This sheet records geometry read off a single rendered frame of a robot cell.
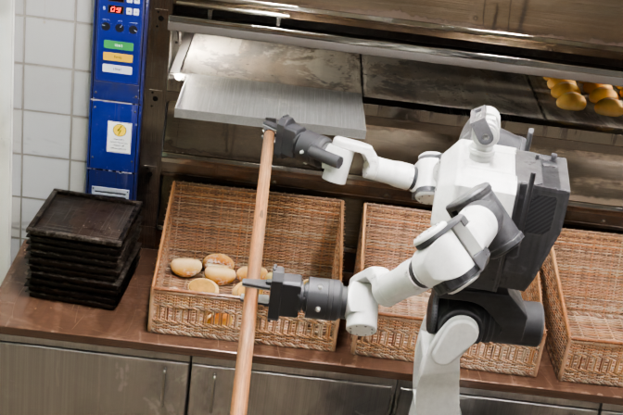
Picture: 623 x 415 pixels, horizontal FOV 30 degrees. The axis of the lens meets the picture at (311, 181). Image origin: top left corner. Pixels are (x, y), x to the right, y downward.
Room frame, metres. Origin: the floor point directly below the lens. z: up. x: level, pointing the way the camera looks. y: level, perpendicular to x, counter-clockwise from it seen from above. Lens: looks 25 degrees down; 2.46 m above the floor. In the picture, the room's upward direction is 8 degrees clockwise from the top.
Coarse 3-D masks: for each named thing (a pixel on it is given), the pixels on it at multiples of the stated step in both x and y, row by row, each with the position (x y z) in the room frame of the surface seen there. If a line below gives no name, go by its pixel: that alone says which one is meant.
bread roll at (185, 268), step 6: (180, 258) 3.18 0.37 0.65; (186, 258) 3.18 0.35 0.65; (192, 258) 3.19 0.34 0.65; (174, 264) 3.17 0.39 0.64; (180, 264) 3.17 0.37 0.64; (186, 264) 3.17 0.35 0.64; (192, 264) 3.17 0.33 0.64; (198, 264) 3.19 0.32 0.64; (174, 270) 3.17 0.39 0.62; (180, 270) 3.16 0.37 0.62; (186, 270) 3.16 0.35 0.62; (192, 270) 3.17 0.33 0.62; (198, 270) 3.18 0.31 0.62; (186, 276) 3.16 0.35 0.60; (192, 276) 3.17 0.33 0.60
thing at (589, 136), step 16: (176, 80) 3.35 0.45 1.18; (368, 112) 3.37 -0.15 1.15; (384, 112) 3.37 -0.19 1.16; (400, 112) 3.38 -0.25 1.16; (416, 112) 3.38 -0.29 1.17; (432, 112) 3.38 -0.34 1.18; (448, 112) 3.39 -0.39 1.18; (464, 112) 3.41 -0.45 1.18; (512, 128) 3.39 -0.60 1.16; (544, 128) 3.39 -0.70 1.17; (560, 128) 3.39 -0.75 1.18; (576, 128) 3.41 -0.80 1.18; (592, 128) 3.43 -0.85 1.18; (608, 128) 3.44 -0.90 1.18; (608, 144) 3.40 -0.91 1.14
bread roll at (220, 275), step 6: (210, 270) 3.15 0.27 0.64; (216, 270) 3.15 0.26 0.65; (222, 270) 3.15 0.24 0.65; (228, 270) 3.16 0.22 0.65; (234, 270) 3.17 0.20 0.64; (210, 276) 3.14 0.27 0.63; (216, 276) 3.14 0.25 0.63; (222, 276) 3.14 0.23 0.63; (228, 276) 3.15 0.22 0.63; (234, 276) 3.16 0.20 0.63; (216, 282) 3.14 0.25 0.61; (222, 282) 3.14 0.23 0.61; (228, 282) 3.15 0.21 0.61
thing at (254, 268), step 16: (272, 144) 2.90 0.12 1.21; (256, 208) 2.50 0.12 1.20; (256, 224) 2.41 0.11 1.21; (256, 240) 2.33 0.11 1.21; (256, 256) 2.26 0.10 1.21; (256, 272) 2.19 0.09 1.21; (256, 304) 2.07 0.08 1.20; (240, 336) 1.94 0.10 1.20; (240, 352) 1.88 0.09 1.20; (240, 368) 1.83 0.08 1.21; (240, 384) 1.77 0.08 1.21; (240, 400) 1.73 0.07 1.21
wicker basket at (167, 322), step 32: (192, 192) 3.31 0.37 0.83; (224, 192) 3.32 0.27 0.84; (256, 192) 3.33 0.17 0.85; (192, 224) 3.29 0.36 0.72; (224, 224) 3.30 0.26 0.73; (288, 224) 3.31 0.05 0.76; (320, 224) 3.32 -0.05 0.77; (160, 256) 2.99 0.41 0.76; (192, 256) 3.26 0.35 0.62; (288, 256) 3.29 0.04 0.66; (160, 288) 2.86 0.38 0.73; (224, 288) 3.15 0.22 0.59; (160, 320) 2.86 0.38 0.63; (192, 320) 2.94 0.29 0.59; (256, 320) 2.99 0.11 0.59; (288, 320) 2.87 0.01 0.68; (320, 320) 2.88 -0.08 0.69
